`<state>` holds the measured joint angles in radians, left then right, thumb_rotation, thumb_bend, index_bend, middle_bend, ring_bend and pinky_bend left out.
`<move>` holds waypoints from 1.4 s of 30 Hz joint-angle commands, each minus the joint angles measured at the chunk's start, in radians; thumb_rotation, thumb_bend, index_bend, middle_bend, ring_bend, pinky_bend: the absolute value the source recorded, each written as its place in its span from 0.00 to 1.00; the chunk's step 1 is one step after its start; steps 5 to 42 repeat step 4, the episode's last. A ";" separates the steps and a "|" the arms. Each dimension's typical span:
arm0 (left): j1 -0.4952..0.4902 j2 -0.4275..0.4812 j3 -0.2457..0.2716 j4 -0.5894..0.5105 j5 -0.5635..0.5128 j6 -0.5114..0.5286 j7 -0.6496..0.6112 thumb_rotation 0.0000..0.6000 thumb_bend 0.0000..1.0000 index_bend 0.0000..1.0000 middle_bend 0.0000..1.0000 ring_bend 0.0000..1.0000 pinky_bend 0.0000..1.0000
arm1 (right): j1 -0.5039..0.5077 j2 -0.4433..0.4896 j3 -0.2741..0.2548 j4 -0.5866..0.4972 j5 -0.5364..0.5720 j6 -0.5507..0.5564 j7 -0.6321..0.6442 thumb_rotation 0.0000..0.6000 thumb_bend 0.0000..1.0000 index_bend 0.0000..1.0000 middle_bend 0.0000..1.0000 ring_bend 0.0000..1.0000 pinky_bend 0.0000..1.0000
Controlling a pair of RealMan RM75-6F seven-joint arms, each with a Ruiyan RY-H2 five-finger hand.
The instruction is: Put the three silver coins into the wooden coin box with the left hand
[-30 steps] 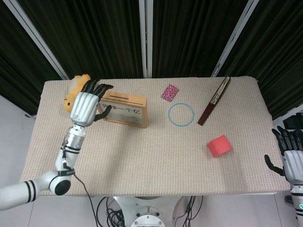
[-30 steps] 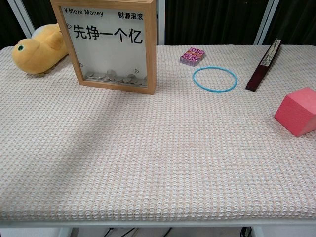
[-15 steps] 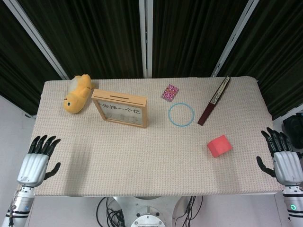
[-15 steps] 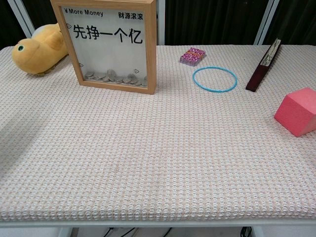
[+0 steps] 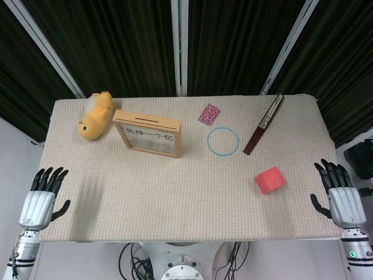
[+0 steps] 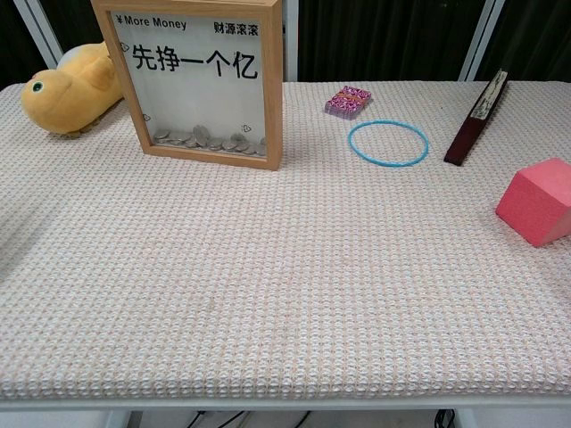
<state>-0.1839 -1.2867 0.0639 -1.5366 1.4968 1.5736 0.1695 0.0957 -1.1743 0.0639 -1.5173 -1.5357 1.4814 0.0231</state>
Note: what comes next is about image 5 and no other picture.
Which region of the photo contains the black cable bundle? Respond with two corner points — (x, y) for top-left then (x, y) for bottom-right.
(118, 241), (155, 280)
(212, 241), (251, 280)

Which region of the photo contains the pink patterned card deck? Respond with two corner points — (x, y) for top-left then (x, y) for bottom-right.
(199, 103), (221, 127)

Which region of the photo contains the yellow plush toy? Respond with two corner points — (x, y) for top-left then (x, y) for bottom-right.
(78, 90), (114, 141)

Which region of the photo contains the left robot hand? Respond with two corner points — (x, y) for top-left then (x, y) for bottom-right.
(17, 166), (72, 231)

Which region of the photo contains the black pleated curtain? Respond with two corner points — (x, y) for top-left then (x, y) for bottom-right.
(22, 0), (179, 99)
(186, 0), (307, 96)
(0, 0), (78, 142)
(266, 0), (373, 149)

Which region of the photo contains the blue ring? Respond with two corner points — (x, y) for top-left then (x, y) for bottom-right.
(206, 125), (241, 158)

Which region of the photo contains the red foam block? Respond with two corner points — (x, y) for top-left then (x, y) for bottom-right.
(255, 166), (287, 195)

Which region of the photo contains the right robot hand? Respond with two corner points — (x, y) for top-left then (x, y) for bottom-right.
(310, 158), (367, 230)

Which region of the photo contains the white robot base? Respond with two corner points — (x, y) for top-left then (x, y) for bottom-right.
(138, 241), (225, 280)

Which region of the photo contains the beige woven tablecloth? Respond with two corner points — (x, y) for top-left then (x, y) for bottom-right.
(37, 93), (343, 243)

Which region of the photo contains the wooden frame coin box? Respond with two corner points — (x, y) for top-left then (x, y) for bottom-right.
(112, 109), (183, 159)

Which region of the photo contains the white metal frame post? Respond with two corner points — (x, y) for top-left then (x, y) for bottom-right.
(259, 0), (324, 96)
(4, 0), (86, 99)
(170, 0), (190, 97)

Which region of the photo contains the dark red folded fan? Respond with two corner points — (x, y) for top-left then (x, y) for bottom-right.
(243, 92), (285, 156)

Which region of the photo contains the black equipment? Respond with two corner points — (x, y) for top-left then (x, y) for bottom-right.
(343, 139), (373, 180)

